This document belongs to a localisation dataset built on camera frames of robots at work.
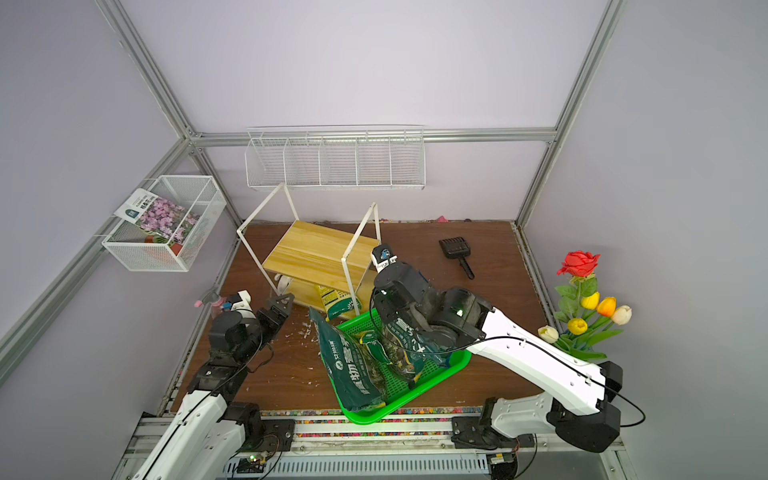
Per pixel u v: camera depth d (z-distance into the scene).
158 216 0.73
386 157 1.04
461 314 0.41
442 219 1.24
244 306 0.72
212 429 0.53
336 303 0.91
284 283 1.02
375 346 0.77
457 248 1.08
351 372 0.60
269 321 0.69
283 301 0.77
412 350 0.65
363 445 0.73
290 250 0.87
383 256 0.54
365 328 0.87
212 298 0.82
